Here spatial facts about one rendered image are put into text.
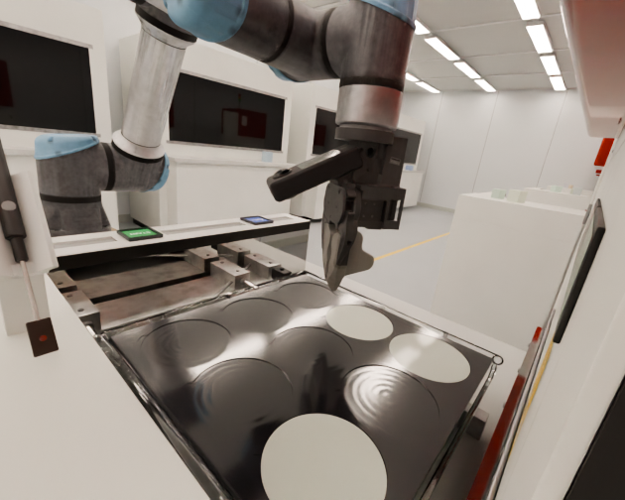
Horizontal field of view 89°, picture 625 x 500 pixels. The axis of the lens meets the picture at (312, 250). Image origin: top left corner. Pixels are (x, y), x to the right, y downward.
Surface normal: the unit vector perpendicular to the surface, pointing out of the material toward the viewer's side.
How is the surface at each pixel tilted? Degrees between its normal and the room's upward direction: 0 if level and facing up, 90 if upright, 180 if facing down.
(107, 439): 0
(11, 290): 90
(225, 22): 136
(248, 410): 0
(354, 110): 90
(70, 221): 72
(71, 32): 90
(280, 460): 0
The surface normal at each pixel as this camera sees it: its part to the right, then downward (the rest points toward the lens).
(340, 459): 0.11, -0.95
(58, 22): 0.74, 0.28
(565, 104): -0.66, 0.16
